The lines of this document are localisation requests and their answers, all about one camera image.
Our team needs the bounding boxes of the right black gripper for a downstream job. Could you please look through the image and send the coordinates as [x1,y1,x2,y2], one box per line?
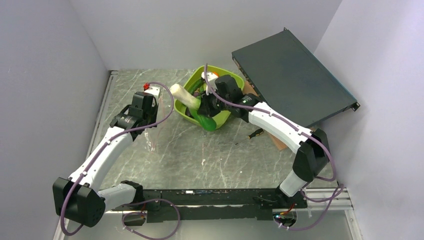
[197,87,231,118]

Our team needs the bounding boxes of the white green toy leek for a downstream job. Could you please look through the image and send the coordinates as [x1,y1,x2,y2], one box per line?
[170,83,217,132]

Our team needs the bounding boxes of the green plastic tray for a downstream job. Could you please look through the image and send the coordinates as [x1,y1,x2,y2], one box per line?
[170,65,231,132]

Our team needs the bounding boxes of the clear zip top bag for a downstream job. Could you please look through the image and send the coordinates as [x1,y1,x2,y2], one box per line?
[144,105,166,152]

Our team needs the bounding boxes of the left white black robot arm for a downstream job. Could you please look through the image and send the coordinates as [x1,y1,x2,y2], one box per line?
[52,87,160,228]

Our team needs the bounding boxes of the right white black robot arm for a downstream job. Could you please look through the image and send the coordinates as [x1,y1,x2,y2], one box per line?
[195,71,336,208]

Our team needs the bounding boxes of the green toy cucumber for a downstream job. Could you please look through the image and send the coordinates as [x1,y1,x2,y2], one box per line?
[188,78,204,95]

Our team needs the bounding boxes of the brown wooden board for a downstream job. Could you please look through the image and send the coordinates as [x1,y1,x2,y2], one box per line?
[243,81,317,152]

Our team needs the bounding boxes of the dark rack server chassis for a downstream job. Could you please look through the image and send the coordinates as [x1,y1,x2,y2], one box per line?
[231,28,360,128]

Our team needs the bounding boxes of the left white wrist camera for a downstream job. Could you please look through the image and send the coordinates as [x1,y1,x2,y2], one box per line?
[143,83,162,100]

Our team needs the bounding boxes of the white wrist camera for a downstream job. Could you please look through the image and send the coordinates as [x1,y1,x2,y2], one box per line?
[143,83,162,100]
[205,71,218,95]

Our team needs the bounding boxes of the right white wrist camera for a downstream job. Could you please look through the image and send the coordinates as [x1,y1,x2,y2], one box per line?
[205,71,218,95]

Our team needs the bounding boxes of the black handled screwdriver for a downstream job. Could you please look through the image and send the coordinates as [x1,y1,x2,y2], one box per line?
[234,128,264,145]

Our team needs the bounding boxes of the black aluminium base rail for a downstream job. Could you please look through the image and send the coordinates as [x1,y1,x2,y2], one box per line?
[99,188,354,229]

